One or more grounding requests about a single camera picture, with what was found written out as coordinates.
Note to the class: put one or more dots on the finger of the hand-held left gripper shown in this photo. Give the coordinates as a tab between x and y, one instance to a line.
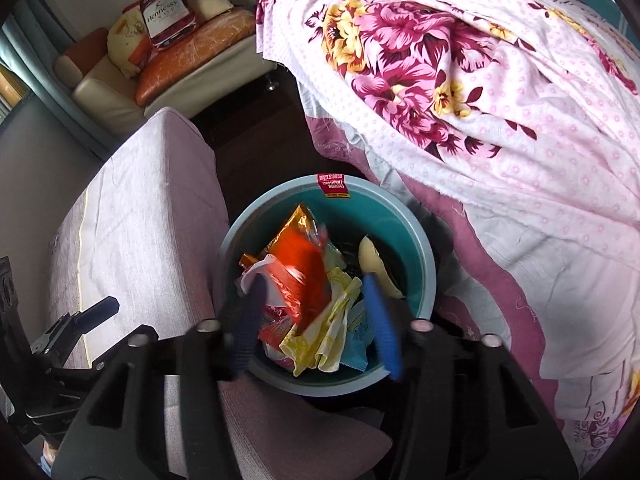
97	310

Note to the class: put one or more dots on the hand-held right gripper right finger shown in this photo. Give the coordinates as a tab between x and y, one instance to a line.
382	325

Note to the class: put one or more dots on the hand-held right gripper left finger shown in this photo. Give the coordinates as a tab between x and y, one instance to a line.
250	320

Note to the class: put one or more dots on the red white snack wrapper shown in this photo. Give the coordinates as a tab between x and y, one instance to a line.
275	332

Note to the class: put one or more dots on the light blue pouch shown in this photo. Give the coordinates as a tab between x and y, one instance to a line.
357	340

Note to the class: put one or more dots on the pink paper cup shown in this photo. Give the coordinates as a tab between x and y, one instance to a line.
252	272

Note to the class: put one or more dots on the yellow wrapper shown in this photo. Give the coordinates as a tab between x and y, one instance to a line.
325	335

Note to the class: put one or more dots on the orange foil wrapper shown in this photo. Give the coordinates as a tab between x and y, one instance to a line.
295	270

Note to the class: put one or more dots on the teal bin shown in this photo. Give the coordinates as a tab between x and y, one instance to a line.
380	210

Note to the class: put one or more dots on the pink white bed sheet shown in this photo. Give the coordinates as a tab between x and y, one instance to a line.
525	280

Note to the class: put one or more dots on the cream armchair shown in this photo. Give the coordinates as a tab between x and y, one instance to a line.
100	90

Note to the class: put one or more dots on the pink floral blanket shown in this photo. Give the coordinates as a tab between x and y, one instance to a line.
450	85

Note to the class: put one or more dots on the grey blue curtain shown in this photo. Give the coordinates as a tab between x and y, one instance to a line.
30	60

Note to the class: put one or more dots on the cartoon print pillow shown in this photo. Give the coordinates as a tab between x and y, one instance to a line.
125	40

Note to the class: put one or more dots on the orange seat cushion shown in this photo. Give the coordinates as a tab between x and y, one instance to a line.
200	45

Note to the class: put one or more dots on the red gift bag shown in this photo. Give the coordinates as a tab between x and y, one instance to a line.
165	10

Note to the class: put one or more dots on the beige pillow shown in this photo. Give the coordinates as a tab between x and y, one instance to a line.
212	0

